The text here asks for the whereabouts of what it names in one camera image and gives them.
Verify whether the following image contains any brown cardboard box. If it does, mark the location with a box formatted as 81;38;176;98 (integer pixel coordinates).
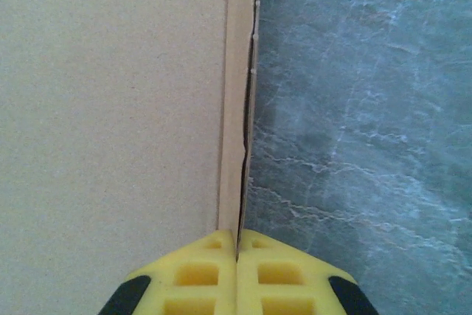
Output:
0;0;263;315

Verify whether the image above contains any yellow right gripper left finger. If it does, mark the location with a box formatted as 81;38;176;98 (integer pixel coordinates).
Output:
97;229;237;315

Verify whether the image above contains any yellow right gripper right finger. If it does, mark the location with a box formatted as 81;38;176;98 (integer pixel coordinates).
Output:
235;228;380;315

